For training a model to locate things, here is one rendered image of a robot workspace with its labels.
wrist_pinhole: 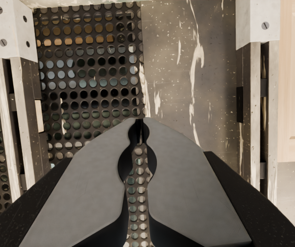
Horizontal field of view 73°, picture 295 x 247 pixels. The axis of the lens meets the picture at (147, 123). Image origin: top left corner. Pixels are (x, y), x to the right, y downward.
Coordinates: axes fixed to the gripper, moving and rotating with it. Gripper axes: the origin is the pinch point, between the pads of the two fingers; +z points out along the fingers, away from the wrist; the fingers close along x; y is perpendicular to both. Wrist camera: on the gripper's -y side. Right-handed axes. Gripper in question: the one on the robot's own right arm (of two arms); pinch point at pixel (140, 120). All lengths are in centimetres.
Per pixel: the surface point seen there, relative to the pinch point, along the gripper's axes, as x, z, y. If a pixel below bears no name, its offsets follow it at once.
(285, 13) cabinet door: 33, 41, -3
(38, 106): -26.7, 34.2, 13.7
